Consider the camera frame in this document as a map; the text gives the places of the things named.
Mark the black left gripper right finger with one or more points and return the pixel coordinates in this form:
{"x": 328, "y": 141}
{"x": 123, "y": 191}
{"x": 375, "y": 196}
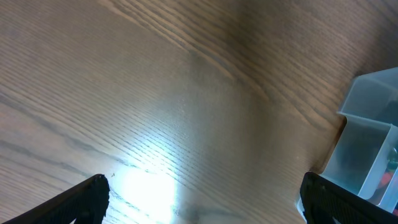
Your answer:
{"x": 325, "y": 202}

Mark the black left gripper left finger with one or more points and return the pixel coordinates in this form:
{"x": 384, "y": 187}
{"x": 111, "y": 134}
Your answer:
{"x": 87, "y": 202}

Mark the red navy plaid shirt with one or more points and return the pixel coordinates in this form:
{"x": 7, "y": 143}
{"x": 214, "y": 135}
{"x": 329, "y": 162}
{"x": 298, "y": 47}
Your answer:
{"x": 388, "y": 184}

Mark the clear plastic storage bin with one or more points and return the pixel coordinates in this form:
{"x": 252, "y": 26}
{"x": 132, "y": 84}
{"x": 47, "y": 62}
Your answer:
{"x": 359, "y": 158}

